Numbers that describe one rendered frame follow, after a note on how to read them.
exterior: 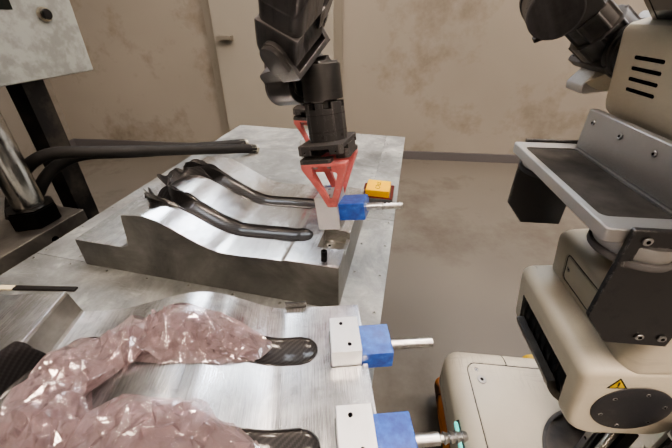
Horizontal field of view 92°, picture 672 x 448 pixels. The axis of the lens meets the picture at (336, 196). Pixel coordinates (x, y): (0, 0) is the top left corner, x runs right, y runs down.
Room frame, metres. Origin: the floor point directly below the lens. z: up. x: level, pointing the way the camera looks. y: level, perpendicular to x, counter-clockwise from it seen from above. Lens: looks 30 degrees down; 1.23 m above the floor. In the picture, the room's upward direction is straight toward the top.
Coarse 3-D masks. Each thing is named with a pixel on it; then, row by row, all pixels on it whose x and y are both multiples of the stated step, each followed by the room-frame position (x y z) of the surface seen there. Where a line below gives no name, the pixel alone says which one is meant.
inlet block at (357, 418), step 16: (336, 416) 0.17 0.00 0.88; (352, 416) 0.17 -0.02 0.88; (368, 416) 0.17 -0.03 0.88; (384, 416) 0.18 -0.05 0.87; (400, 416) 0.18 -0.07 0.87; (336, 432) 0.17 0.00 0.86; (352, 432) 0.16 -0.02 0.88; (368, 432) 0.16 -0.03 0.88; (384, 432) 0.16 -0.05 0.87; (400, 432) 0.16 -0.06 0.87; (432, 432) 0.17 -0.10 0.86; (448, 432) 0.17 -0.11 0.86; (464, 432) 0.17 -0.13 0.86
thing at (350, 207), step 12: (324, 204) 0.43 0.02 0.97; (348, 204) 0.42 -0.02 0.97; (360, 204) 0.42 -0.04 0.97; (372, 204) 0.43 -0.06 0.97; (384, 204) 0.43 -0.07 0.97; (396, 204) 0.42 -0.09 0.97; (324, 216) 0.43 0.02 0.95; (336, 216) 0.42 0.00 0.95; (348, 216) 0.42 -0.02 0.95; (360, 216) 0.42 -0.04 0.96; (324, 228) 0.42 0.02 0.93; (336, 228) 0.42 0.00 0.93
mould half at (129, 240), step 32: (224, 160) 0.68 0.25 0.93; (192, 192) 0.54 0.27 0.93; (224, 192) 0.57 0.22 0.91; (288, 192) 0.62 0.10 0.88; (352, 192) 0.61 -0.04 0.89; (128, 224) 0.45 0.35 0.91; (160, 224) 0.44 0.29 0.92; (192, 224) 0.46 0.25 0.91; (288, 224) 0.49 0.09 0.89; (352, 224) 0.49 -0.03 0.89; (96, 256) 0.48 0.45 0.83; (128, 256) 0.46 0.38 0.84; (160, 256) 0.45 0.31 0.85; (192, 256) 0.43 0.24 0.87; (224, 256) 0.42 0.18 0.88; (256, 256) 0.41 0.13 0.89; (288, 256) 0.40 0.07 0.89; (320, 256) 0.40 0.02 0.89; (352, 256) 0.50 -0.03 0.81; (224, 288) 0.42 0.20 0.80; (256, 288) 0.41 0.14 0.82; (288, 288) 0.39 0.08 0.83; (320, 288) 0.38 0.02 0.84
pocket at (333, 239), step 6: (324, 234) 0.47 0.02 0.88; (330, 234) 0.47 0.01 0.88; (336, 234) 0.47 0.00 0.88; (342, 234) 0.47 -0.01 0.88; (348, 234) 0.46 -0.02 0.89; (324, 240) 0.47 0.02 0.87; (330, 240) 0.48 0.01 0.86; (336, 240) 0.47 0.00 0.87; (342, 240) 0.47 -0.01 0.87; (348, 240) 0.46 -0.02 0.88; (318, 246) 0.43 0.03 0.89; (324, 246) 0.46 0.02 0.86; (330, 246) 0.46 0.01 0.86; (336, 246) 0.46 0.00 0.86; (342, 246) 0.46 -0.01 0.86
